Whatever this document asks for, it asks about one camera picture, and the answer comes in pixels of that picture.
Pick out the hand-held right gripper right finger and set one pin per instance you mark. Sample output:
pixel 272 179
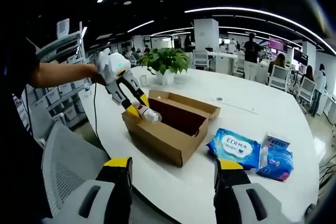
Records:
pixel 273 208

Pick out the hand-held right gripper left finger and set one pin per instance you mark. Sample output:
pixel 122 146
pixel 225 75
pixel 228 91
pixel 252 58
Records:
pixel 71 208

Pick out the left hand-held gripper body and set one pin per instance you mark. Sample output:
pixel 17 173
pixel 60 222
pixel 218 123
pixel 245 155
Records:
pixel 113 64

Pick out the white pump bottle red label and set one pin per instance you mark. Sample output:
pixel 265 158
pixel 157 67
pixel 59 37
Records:
pixel 147 112

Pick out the blue plastic packet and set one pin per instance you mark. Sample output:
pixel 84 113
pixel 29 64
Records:
pixel 278 163

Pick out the brown cardboard shoe box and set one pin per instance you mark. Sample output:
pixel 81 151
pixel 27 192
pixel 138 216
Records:
pixel 162 140

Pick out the white printed carton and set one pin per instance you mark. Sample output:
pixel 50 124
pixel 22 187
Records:
pixel 278 141

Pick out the blue wet wipes soft packet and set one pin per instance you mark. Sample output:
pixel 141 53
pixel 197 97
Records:
pixel 233 149

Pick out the person's left hand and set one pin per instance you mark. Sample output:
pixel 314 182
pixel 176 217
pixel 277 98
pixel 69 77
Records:
pixel 95 75

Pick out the small white cup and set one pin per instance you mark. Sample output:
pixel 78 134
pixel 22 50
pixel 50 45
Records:
pixel 143 80

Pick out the green potted plant white pot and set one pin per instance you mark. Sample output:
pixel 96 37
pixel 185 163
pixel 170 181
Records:
pixel 165 60

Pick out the short ceiling light strip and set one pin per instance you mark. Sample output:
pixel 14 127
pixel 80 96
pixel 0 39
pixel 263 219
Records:
pixel 140 26

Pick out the grey mesh office chair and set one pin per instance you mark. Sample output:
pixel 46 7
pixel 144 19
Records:
pixel 65 161

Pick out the metal storage shelf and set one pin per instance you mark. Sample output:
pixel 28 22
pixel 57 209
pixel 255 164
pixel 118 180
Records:
pixel 60 43

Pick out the white slatted panel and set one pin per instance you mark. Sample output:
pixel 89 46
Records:
pixel 63 27

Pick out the white office chair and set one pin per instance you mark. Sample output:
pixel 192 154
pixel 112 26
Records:
pixel 201 58
pixel 279 77
pixel 307 89

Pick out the white square pillar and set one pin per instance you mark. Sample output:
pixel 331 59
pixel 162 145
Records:
pixel 206 33

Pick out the person's dark shirt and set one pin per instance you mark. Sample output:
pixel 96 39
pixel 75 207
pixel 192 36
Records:
pixel 18 103

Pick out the purple wall screen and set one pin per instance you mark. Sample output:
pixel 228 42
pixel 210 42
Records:
pixel 278 44

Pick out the dark wall screen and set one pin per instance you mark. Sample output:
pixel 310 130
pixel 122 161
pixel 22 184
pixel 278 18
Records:
pixel 300 56

